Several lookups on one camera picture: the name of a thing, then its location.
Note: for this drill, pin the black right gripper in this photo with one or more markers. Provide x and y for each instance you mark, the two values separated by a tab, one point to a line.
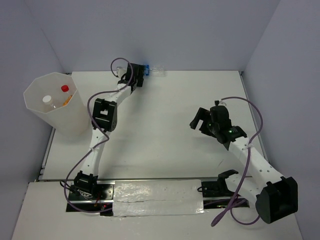
203	114

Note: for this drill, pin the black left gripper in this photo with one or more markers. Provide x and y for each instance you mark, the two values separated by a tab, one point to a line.
141	70

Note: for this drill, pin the clear bottle blue label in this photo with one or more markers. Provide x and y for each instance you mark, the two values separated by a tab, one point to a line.
154	70

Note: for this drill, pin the clear bottle red cap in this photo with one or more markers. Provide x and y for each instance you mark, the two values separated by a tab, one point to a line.
66	90

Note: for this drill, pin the orange juice bottle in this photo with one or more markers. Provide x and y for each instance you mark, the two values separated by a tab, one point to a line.
67	100

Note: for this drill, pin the clear bottle white label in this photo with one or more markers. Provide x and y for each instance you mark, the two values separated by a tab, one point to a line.
48	100

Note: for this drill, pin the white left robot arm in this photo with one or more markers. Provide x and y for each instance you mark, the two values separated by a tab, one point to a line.
104	119

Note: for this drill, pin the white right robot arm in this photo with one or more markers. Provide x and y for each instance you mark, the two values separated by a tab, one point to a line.
273	195

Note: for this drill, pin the translucent white bin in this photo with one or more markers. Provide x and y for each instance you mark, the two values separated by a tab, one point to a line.
70	120

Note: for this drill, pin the white foil cover sheet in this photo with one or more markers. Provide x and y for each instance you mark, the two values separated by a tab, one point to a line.
157	198

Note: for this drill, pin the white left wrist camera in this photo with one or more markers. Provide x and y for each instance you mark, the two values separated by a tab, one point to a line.
120	72

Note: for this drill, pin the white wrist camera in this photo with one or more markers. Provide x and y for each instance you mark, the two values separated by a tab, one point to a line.
120	72
220	103

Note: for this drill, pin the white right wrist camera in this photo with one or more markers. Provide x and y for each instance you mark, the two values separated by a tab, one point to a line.
220	103

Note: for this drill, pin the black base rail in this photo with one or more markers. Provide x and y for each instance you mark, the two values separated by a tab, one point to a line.
100	199

